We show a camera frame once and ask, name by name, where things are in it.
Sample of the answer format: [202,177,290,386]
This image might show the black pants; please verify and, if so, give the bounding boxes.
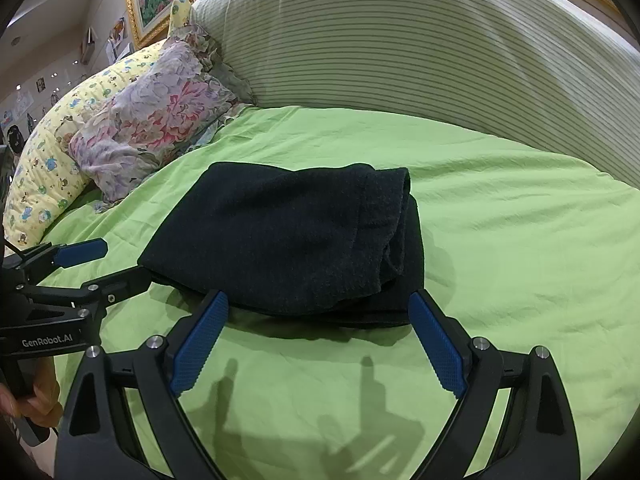
[139,162,424,328]

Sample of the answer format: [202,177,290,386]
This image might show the left hand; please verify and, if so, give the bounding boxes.
[1,356,63,428]

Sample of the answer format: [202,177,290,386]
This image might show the yellow patterned pillow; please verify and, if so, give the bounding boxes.
[2,0,194,250]

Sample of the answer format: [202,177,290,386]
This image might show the green bed sheet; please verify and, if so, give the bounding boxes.
[47,107,639,479]

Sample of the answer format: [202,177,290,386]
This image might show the floral pillow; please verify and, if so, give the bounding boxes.
[68,25,255,207]

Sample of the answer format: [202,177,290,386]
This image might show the striped headboard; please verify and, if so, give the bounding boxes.
[191,0,639,185]

